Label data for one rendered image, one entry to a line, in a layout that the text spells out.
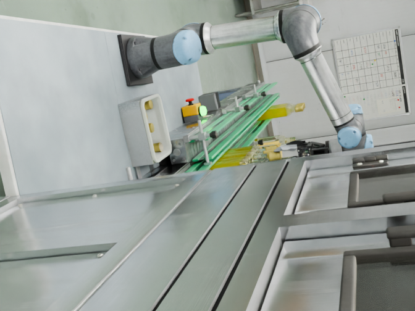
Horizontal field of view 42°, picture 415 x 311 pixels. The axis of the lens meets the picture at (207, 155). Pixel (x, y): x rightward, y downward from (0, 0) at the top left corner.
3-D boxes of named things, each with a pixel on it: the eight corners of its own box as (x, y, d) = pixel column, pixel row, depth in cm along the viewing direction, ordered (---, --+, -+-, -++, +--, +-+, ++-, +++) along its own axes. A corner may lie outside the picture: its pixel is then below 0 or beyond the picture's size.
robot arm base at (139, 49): (123, 36, 190) (147, 30, 186) (143, 37, 204) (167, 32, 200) (131, 79, 191) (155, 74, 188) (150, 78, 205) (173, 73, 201)
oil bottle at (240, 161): (195, 182, 206) (249, 176, 200) (192, 168, 205) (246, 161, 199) (199, 178, 212) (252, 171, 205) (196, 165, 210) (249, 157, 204)
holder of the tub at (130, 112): (136, 182, 187) (156, 179, 185) (117, 104, 182) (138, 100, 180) (154, 168, 203) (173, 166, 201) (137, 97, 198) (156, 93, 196)
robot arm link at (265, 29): (164, 31, 197) (315, 7, 177) (179, 23, 209) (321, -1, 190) (171, 63, 201) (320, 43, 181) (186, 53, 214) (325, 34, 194)
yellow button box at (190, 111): (183, 123, 241) (199, 120, 239) (180, 106, 240) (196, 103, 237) (188, 120, 248) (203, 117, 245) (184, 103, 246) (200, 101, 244)
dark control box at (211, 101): (201, 112, 267) (217, 109, 264) (197, 96, 265) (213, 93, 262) (205, 109, 274) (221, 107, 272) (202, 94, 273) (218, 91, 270)
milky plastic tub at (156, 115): (133, 167, 186) (156, 164, 183) (118, 103, 182) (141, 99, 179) (151, 155, 202) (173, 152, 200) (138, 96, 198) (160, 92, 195)
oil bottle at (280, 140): (247, 153, 293) (296, 146, 285) (245, 144, 291) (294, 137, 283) (249, 148, 298) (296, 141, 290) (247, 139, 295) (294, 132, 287)
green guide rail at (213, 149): (192, 161, 205) (212, 159, 202) (191, 159, 205) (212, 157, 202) (268, 95, 368) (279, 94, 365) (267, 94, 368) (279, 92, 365)
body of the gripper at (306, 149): (294, 147, 200) (327, 142, 197) (297, 142, 208) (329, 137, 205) (297, 166, 202) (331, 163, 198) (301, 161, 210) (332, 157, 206)
